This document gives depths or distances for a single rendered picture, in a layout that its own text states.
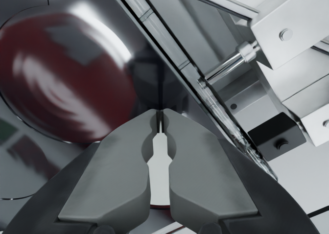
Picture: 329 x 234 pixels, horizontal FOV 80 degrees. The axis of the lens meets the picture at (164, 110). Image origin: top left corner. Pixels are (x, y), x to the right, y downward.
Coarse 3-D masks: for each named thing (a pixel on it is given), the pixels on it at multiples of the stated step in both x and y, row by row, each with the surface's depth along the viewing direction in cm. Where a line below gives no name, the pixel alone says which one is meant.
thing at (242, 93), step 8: (248, 72) 21; (240, 80) 21; (248, 80) 20; (256, 80) 19; (224, 88) 22; (232, 88) 21; (240, 88) 20; (248, 88) 20; (256, 88) 20; (224, 96) 21; (232, 96) 20; (240, 96) 20; (248, 96) 20; (256, 96) 20; (200, 104) 23; (232, 104) 20; (240, 104) 20; (248, 104) 20; (208, 112) 21; (232, 112) 21
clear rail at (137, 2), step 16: (128, 0) 11; (144, 0) 12; (160, 16) 12; (160, 32) 12; (160, 48) 13; (176, 48) 13; (176, 64) 13; (192, 64) 13; (192, 80) 14; (208, 96) 14; (224, 112) 15; (224, 128) 16; (240, 128) 16; (240, 144) 16; (256, 160) 17; (272, 176) 18
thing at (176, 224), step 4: (172, 224) 22; (176, 224) 22; (180, 224) 21; (164, 228) 22; (168, 228) 22; (172, 228) 22; (176, 228) 22; (180, 228) 21; (184, 228) 22; (156, 232) 22; (160, 232) 22; (164, 232) 22; (168, 232) 22; (172, 232) 22; (176, 232) 22
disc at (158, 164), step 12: (156, 144) 16; (156, 156) 17; (168, 156) 17; (156, 168) 18; (156, 180) 18; (168, 180) 18; (156, 192) 19; (168, 192) 19; (156, 204) 20; (168, 204) 20
